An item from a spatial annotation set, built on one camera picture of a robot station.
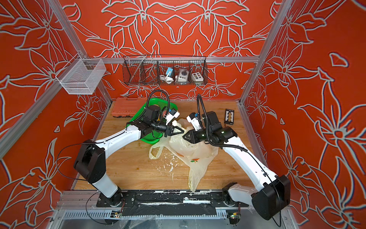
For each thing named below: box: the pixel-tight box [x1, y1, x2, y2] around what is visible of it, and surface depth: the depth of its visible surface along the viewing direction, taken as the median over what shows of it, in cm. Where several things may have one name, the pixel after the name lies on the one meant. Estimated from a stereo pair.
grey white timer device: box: [177, 68, 190, 83], surface depth 93 cm
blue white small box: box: [165, 67, 173, 78], surface depth 85 cm
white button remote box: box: [191, 72, 204, 82], surface depth 97 cm
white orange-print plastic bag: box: [148, 120, 219, 193], surface depth 81 cm
